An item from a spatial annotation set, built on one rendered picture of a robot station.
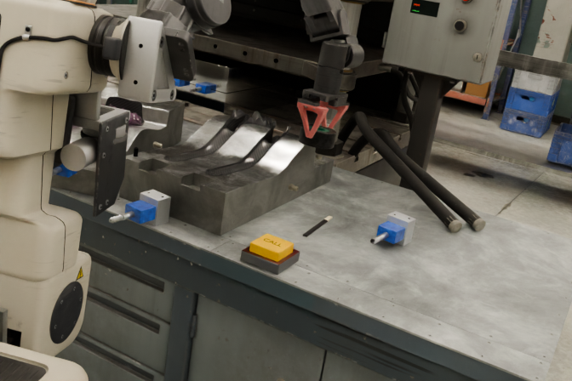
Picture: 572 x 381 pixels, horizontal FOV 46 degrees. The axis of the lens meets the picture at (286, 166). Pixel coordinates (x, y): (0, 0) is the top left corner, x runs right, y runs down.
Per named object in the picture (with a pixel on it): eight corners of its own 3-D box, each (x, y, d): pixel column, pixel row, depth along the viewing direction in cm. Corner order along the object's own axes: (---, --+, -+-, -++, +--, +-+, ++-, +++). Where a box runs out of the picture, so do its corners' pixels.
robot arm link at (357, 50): (303, 16, 146) (339, 8, 142) (328, 19, 156) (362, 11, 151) (312, 71, 147) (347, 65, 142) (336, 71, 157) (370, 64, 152)
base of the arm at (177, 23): (105, 24, 95) (186, 38, 93) (128, -13, 100) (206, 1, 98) (118, 67, 102) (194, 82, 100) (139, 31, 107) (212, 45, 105)
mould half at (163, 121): (96, 196, 142) (100, 146, 138) (-16, 171, 146) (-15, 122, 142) (180, 141, 189) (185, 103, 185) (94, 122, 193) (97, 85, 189)
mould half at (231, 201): (220, 235, 132) (228, 171, 128) (118, 196, 143) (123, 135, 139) (330, 181, 175) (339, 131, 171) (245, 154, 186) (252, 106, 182)
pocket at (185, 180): (199, 201, 133) (202, 184, 132) (178, 194, 135) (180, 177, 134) (213, 196, 137) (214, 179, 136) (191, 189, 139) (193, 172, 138)
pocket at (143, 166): (156, 186, 138) (158, 169, 137) (136, 179, 140) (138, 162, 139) (170, 181, 142) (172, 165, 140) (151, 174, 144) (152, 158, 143)
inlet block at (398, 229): (380, 258, 134) (386, 233, 132) (359, 248, 136) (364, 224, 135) (410, 241, 144) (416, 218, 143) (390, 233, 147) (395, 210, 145)
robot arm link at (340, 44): (318, 36, 144) (341, 42, 141) (333, 36, 150) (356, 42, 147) (311, 68, 146) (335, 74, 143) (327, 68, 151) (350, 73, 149)
